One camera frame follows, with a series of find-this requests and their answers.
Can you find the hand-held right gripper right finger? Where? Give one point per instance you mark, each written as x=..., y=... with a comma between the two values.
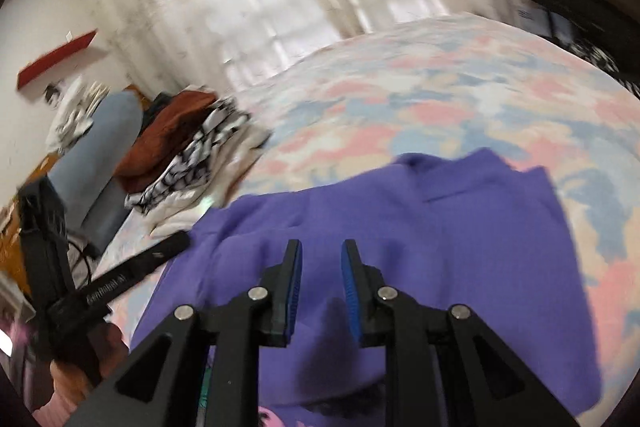
x=351, y=294

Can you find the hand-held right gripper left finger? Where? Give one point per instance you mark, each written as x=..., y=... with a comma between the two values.
x=291, y=292

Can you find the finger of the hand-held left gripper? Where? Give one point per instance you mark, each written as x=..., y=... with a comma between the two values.
x=162, y=252

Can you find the purple zip hoodie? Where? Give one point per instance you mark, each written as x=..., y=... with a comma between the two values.
x=450, y=232

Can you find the pile of white grey clothes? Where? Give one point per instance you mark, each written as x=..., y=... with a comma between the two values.
x=75, y=117

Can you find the person's left hand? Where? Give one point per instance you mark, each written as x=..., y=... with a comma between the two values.
x=80, y=372

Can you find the black and white striped garment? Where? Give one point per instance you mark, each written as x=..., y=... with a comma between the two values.
x=195, y=167

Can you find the cream folded garment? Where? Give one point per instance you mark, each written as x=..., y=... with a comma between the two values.
x=225, y=177

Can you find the grey-blue pillow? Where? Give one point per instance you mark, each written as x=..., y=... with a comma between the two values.
x=97, y=157

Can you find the brown folded garment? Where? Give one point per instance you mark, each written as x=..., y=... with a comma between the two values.
x=165, y=132

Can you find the pastel patterned bedspread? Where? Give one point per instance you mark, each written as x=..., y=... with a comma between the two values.
x=450, y=97

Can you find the dark cluttered furniture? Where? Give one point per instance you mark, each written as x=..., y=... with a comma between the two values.
x=575, y=32

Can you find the red wall shelf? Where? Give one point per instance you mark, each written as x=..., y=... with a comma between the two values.
x=52, y=59

